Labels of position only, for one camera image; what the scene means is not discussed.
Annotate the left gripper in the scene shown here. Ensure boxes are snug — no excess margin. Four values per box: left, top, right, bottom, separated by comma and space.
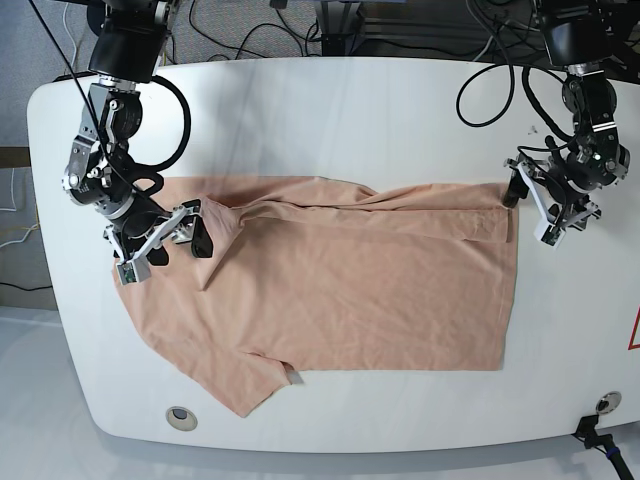
502, 155, 602, 231

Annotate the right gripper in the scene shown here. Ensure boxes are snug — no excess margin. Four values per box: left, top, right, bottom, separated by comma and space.
103, 198, 214, 266

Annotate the peach pink T-shirt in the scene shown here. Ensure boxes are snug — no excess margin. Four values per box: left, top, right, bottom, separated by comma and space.
117, 176, 518, 417

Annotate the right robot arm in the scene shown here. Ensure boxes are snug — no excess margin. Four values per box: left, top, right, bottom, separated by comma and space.
62, 1, 214, 272

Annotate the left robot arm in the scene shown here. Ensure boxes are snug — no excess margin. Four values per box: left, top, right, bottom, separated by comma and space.
466, 1, 639, 247

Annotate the red triangle warning sticker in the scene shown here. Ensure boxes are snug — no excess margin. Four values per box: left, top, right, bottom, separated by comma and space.
628, 309, 640, 351

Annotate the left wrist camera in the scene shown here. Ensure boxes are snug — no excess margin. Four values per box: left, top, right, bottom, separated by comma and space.
534, 219, 566, 249

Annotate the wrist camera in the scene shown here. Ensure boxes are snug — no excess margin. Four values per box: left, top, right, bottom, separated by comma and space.
534, 219, 566, 249
115, 257, 151, 286

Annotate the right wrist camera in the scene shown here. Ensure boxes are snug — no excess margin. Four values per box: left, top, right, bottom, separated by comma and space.
115, 257, 151, 286

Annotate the left table cable grommet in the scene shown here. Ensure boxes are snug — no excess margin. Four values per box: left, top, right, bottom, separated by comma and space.
165, 406, 198, 432

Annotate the table cable grommet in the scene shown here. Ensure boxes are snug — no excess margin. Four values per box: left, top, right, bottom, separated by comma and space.
165, 406, 198, 432
596, 391, 622, 415

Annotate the right table cable grommet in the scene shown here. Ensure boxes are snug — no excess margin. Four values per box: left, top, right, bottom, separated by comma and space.
596, 391, 622, 415

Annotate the black equipment frame base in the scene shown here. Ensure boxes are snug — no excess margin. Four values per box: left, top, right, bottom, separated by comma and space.
315, 1, 371, 57

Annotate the black clamp with cable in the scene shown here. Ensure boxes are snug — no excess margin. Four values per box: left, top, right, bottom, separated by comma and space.
573, 414, 634, 480

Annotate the white floor cable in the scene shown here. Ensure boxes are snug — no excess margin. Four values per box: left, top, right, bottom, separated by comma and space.
61, 0, 80, 76

